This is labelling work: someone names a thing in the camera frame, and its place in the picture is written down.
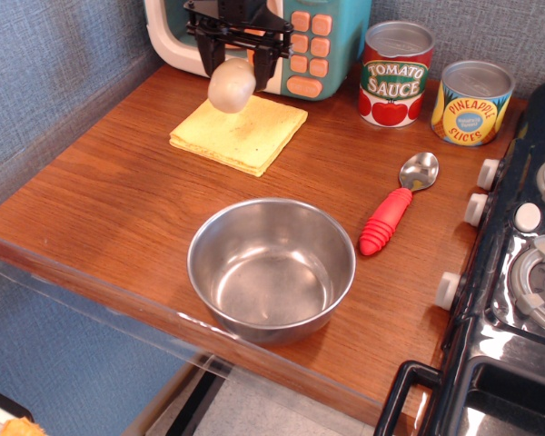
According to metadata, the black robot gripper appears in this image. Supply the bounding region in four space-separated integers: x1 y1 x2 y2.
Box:
183 1 293 92

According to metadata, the beige potato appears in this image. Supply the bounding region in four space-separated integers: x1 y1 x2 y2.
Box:
208 58 256 114

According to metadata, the folded yellow cloth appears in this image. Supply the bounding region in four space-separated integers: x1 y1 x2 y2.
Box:
169 96 308 177

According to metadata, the teal toy microwave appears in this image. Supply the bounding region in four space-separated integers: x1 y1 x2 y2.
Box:
144 1 372 101

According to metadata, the tomato sauce can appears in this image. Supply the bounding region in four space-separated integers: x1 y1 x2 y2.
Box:
358 21 435 128

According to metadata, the steel bowl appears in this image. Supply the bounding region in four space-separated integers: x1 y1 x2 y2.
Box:
187 198 356 345

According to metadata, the pineapple slices can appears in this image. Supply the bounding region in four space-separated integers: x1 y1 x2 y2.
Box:
431 60 515 147

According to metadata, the white stove knob upper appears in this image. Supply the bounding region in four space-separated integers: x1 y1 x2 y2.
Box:
477 159 500 191

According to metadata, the white stove knob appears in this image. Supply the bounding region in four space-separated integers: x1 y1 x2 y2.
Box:
434 272 461 312
477 159 500 191
463 193 488 227

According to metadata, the white stove knob middle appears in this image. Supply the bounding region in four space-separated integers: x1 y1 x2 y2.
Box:
463 193 488 227

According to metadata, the white stove knob lower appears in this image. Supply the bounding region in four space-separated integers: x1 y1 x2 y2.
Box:
434 272 461 312

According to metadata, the black toy stove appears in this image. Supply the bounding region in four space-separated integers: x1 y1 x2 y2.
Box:
375 83 545 435

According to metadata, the orange object at corner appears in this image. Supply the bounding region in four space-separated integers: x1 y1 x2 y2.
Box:
0 417 46 436

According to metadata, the red-handled metal spoon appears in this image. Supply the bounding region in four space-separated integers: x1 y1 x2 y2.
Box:
359 152 440 256

